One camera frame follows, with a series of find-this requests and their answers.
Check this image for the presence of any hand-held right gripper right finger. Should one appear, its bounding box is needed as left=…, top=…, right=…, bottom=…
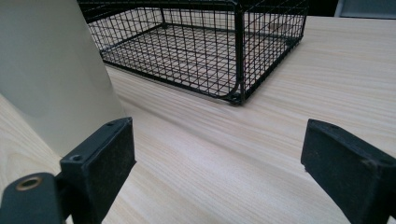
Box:
left=300, top=118, right=396, bottom=224

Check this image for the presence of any grey object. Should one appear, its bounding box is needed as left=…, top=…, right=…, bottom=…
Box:
left=333, top=0, right=396, bottom=21

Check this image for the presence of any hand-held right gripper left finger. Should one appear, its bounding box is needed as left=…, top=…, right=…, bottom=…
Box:
left=59, top=117, right=137, bottom=224

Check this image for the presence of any black wire mesh basket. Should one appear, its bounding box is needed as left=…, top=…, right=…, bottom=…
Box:
left=77, top=0, right=310, bottom=105

